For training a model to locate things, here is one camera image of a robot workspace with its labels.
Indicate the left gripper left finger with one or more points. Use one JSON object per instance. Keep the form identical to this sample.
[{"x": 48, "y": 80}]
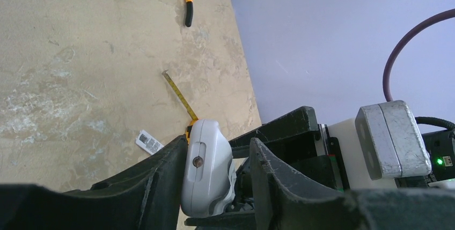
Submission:
[{"x": 144, "y": 196}]

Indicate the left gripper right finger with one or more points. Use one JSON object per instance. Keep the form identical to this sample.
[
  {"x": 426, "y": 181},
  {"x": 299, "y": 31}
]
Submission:
[{"x": 403, "y": 208}]

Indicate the white remote control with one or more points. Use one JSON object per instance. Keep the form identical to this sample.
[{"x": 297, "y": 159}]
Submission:
[{"x": 210, "y": 175}]

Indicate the yellow tape measure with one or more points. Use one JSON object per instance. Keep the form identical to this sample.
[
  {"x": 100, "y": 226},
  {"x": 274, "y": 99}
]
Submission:
[{"x": 184, "y": 102}]

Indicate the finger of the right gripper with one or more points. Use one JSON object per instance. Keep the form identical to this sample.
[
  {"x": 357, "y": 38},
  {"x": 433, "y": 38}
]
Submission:
[{"x": 229, "y": 220}]

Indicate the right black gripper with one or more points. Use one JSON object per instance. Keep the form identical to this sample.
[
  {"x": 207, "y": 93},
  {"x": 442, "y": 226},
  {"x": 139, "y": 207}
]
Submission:
[{"x": 291, "y": 166}]

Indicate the white battery cover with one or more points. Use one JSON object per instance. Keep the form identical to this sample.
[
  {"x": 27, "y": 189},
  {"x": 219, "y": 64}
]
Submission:
[{"x": 148, "y": 143}]

